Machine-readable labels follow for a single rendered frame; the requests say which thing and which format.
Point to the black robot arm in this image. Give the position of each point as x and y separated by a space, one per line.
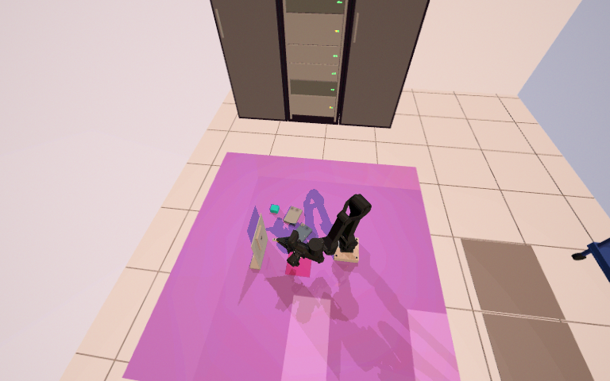
342 231

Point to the pink flat square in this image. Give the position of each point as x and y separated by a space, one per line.
303 269

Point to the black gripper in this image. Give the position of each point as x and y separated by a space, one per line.
293 241

